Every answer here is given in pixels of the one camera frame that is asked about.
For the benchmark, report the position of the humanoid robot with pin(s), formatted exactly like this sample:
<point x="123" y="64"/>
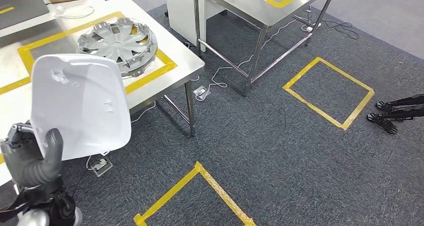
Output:
<point x="384" y="123"/>

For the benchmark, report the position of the white desk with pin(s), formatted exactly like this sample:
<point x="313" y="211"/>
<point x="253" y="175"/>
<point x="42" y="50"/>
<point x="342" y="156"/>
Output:
<point x="179" y="12"/>

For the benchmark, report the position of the floor socket box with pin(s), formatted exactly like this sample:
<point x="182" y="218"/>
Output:
<point x="202" y="92"/>
<point x="101" y="166"/>

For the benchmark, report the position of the white plastic shell part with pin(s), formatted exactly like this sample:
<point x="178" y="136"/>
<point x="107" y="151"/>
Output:
<point x="82" y="111"/>

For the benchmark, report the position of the silver wheel hubcap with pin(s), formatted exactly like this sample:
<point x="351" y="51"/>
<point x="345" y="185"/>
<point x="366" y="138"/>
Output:
<point x="116" y="43"/>

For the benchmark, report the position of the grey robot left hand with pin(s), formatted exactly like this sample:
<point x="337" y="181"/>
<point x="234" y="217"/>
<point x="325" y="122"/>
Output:
<point x="20" y="154"/>

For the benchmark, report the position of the yellow floor tape square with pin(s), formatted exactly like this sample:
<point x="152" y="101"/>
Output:
<point x="198" y="167"/>

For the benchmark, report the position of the white power adapter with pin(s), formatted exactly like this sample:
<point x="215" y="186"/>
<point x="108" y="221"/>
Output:
<point x="309" y="28"/>

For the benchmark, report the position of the steel workbench table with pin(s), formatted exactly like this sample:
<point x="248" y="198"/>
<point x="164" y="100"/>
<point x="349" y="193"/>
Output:
<point x="179" y="61"/>

